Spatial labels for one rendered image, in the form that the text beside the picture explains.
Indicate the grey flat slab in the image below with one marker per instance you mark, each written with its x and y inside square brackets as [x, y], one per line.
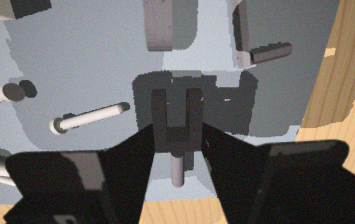
[73, 57]

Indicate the grey l-shaped bar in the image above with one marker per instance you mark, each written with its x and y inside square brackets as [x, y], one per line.
[245, 57]

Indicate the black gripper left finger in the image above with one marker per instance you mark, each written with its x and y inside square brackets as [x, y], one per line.
[120, 178]

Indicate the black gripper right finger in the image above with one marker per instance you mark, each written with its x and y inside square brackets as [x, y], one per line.
[241, 177]

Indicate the dark grey u-shaped fork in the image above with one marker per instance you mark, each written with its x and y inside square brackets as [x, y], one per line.
[177, 140]

